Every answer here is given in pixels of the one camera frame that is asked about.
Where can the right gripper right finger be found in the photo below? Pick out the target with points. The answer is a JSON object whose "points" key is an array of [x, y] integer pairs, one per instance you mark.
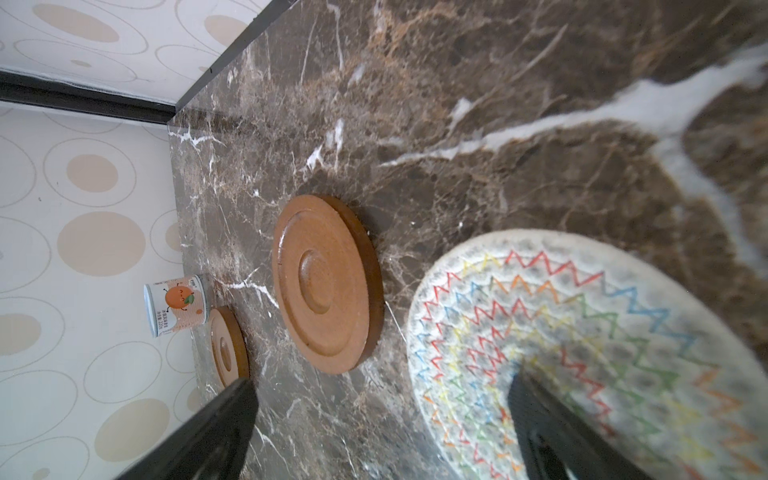
{"points": [[557, 444]]}

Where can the dark wooden coaster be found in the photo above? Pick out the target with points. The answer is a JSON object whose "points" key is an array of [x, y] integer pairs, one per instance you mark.
{"points": [[228, 346]]}

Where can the white woven coaster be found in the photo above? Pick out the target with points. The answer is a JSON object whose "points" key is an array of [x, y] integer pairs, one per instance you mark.
{"points": [[639, 358]]}

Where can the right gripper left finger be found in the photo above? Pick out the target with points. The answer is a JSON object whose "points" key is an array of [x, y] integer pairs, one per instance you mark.
{"points": [[210, 445]]}

